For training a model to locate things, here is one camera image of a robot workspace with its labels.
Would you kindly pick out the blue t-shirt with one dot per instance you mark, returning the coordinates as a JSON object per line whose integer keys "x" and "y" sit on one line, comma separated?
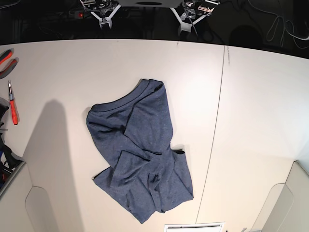
{"x": 133, "y": 134}

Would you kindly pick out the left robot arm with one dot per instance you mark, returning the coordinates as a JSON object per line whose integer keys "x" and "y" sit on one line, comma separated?
{"x": 196, "y": 8}

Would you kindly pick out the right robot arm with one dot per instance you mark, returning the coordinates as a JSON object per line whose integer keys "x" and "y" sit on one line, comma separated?
{"x": 99, "y": 6}

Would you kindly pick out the red lit power strip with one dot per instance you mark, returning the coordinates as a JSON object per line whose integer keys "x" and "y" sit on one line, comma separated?
{"x": 77, "y": 14}

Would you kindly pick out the orange grey pliers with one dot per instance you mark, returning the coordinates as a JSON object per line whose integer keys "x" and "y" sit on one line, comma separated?
{"x": 7, "y": 56}

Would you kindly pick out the orange handled screwdriver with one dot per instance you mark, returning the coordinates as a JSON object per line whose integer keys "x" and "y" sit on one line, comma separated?
{"x": 12, "y": 104}

